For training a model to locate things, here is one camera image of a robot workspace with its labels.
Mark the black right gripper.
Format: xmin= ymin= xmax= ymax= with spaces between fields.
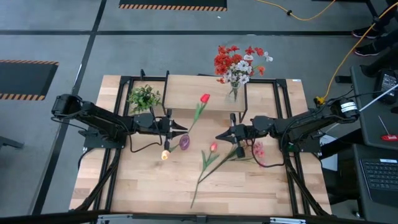
xmin=215 ymin=112 xmax=254 ymax=159

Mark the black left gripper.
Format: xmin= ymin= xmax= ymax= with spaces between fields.
xmin=154 ymin=108 xmax=188 ymax=151

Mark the purple ribbed glass vase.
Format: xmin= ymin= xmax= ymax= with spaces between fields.
xmin=179 ymin=134 xmax=190 ymax=151

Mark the pink flower bunch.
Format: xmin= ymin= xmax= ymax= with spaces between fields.
xmin=198 ymin=141 xmax=267 ymax=184

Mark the red tulip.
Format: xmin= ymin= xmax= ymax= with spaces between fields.
xmin=185 ymin=93 xmax=211 ymax=139

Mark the clear glass vase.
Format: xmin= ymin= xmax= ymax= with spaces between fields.
xmin=226 ymin=82 xmax=242 ymax=103

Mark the white flower bunch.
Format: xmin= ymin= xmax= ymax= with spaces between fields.
xmin=225 ymin=51 xmax=274 ymax=85

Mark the red flower bunch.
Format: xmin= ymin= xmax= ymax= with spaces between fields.
xmin=213 ymin=45 xmax=245 ymax=77

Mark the orange flower bunch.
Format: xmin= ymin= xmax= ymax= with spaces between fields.
xmin=216 ymin=45 xmax=267 ymax=85

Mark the wooden shelf with black legs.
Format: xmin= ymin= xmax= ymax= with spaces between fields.
xmin=161 ymin=70 xmax=251 ymax=124

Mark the green plant in white pot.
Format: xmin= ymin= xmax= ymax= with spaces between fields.
xmin=126 ymin=84 xmax=162 ymax=115

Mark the dark desk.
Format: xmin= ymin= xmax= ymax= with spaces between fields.
xmin=337 ymin=143 xmax=398 ymax=224
xmin=350 ymin=65 xmax=398 ymax=150

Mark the black striped floor mat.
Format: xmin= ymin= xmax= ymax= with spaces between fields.
xmin=0 ymin=59 xmax=60 ymax=101
xmin=118 ymin=0 xmax=228 ymax=12

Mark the black laptop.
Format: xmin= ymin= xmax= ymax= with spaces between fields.
xmin=359 ymin=157 xmax=398 ymax=208

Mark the white rod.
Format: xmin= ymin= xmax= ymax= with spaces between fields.
xmin=359 ymin=83 xmax=398 ymax=112

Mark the person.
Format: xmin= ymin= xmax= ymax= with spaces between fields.
xmin=351 ymin=0 xmax=398 ymax=59

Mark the black device with screen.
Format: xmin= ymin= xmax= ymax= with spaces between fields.
xmin=374 ymin=70 xmax=398 ymax=105

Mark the black chair base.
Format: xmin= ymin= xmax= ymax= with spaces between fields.
xmin=0 ymin=135 xmax=25 ymax=149

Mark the black metal table frame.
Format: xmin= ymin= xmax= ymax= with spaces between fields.
xmin=70 ymin=68 xmax=332 ymax=218

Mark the yellow extension cable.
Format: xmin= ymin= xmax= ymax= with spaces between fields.
xmin=254 ymin=0 xmax=337 ymax=22
xmin=313 ymin=1 xmax=398 ymax=107

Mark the silver metal bracket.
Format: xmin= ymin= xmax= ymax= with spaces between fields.
xmin=98 ymin=213 xmax=133 ymax=224
xmin=269 ymin=217 xmax=307 ymax=224

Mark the red-handled tool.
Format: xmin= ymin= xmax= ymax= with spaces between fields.
xmin=377 ymin=115 xmax=398 ymax=142

